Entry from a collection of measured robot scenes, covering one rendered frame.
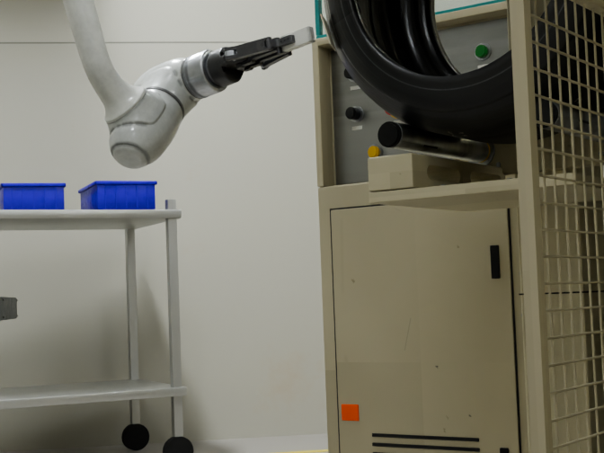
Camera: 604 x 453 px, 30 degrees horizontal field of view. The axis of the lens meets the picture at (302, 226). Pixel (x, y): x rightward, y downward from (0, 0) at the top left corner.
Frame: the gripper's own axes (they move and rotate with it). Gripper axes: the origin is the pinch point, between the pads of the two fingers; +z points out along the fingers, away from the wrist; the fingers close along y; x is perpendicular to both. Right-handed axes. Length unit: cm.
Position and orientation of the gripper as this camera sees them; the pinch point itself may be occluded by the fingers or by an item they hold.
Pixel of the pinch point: (297, 39)
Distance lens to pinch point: 219.3
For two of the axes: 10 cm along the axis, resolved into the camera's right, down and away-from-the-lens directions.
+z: 8.0, -2.1, -5.7
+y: 5.8, 0.3, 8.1
